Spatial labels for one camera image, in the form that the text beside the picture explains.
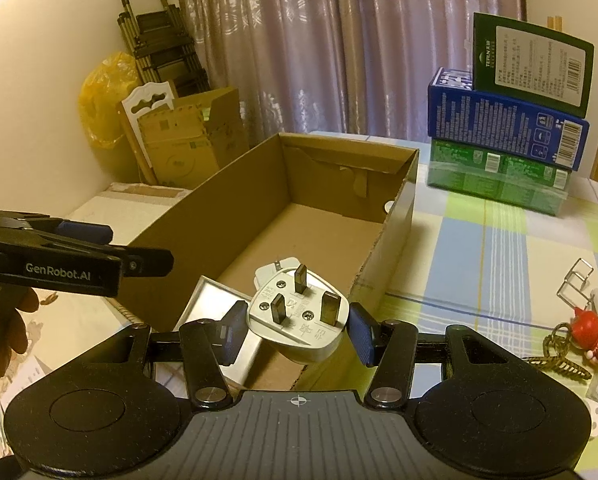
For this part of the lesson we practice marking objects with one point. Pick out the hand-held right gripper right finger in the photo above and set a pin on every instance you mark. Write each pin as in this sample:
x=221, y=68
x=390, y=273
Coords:
x=360, y=332

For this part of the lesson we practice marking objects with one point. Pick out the white three-pin plug adapter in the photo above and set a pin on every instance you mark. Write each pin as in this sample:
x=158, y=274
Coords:
x=299, y=332

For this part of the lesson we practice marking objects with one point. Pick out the flat cardboard sheet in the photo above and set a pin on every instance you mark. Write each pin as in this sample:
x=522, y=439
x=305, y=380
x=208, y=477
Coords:
x=144, y=190

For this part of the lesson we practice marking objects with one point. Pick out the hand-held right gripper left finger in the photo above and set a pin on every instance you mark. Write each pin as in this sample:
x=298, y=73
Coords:
x=234, y=332

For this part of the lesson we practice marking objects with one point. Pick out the yellow plastic bag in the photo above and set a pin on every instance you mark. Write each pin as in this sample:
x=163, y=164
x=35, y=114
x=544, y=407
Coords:
x=104, y=105

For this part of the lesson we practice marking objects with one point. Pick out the brown cardboard box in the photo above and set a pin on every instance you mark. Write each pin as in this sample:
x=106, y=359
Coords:
x=329, y=240

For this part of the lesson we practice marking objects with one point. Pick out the dark green labelled box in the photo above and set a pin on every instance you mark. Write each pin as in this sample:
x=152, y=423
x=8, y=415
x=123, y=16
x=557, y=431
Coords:
x=529, y=60

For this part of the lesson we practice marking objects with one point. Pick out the small printed cardboard box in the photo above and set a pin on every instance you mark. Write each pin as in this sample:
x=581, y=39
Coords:
x=179, y=152

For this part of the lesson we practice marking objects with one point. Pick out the folded dark step ladder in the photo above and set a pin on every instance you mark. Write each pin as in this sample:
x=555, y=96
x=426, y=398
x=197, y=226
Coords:
x=164, y=35

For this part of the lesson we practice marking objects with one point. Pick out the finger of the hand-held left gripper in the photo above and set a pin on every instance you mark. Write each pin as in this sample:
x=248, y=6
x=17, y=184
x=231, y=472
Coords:
x=86, y=231
x=146, y=262

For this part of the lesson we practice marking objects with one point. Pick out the white printed sheet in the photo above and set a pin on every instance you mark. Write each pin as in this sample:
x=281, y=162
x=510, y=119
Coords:
x=79, y=320

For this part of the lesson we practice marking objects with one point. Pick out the blue printed box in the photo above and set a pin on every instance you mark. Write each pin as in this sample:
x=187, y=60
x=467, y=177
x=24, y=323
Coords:
x=479, y=115

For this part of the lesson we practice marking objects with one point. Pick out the green wrapped box pack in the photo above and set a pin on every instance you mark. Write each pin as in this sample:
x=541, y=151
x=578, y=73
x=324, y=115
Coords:
x=479, y=175

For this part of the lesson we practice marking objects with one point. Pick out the large plain cardboard box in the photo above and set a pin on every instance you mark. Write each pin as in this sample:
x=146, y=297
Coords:
x=229, y=125

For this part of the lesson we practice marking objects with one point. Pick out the white carved board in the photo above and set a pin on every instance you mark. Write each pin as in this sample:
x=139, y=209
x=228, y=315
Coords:
x=149, y=97

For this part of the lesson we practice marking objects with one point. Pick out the small white plastic piece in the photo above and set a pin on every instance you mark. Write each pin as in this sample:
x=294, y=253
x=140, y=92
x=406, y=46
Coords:
x=596, y=415

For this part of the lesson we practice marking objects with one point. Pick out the checkered tablecloth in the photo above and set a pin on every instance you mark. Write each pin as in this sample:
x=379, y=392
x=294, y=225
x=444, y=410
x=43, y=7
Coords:
x=479, y=270

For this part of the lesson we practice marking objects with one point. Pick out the person's left hand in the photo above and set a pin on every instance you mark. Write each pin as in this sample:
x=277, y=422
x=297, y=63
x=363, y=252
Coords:
x=6, y=330

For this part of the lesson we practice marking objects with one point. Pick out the patterned mauve curtain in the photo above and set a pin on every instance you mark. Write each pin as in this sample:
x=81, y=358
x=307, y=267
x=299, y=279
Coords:
x=304, y=35

